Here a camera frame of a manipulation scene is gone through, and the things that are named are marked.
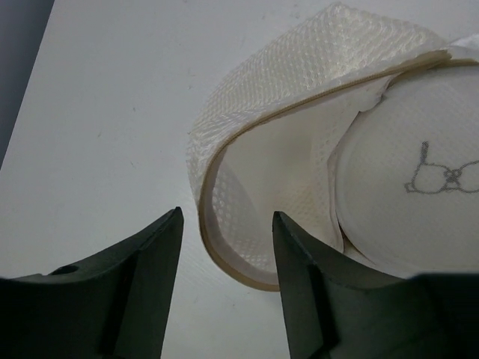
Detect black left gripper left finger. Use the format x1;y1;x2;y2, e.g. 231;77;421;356
1;208;184;358

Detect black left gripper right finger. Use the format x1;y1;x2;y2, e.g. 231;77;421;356
272;212;478;358

